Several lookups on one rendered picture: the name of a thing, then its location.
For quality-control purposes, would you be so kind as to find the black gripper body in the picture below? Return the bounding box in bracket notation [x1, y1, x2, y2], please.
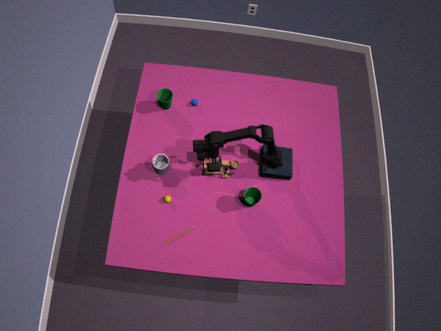
[207, 150, 219, 172]

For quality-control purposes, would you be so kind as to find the white cylindrical cup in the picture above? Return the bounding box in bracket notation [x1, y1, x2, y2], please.
[152, 154, 169, 175]

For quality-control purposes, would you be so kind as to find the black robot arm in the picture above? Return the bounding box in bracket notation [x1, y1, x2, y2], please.
[193, 124, 283, 170]

